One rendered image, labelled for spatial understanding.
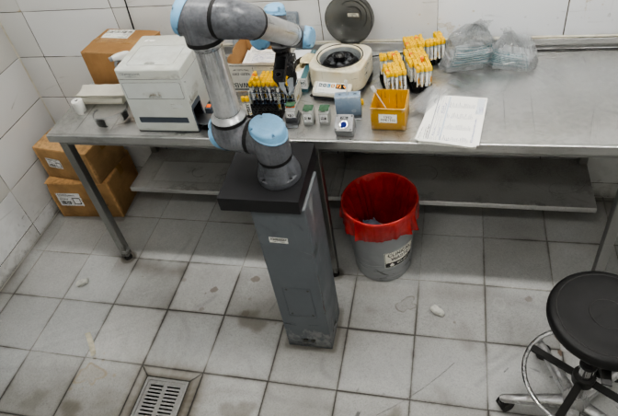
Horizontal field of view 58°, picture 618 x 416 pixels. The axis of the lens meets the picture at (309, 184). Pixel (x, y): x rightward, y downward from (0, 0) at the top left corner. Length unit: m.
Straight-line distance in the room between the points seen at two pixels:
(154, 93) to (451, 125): 1.15
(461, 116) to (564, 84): 0.46
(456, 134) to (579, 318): 0.74
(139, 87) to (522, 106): 1.49
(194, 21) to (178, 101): 0.73
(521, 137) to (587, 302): 0.60
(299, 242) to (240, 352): 0.80
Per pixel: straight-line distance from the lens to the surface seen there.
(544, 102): 2.32
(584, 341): 1.87
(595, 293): 1.98
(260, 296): 2.77
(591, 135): 2.18
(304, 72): 2.43
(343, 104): 2.19
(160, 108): 2.33
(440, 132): 2.10
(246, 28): 1.57
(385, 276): 2.70
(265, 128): 1.75
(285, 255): 2.07
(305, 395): 2.46
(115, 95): 2.69
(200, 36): 1.61
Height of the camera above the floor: 2.18
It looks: 42 degrees down
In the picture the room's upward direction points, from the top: 10 degrees counter-clockwise
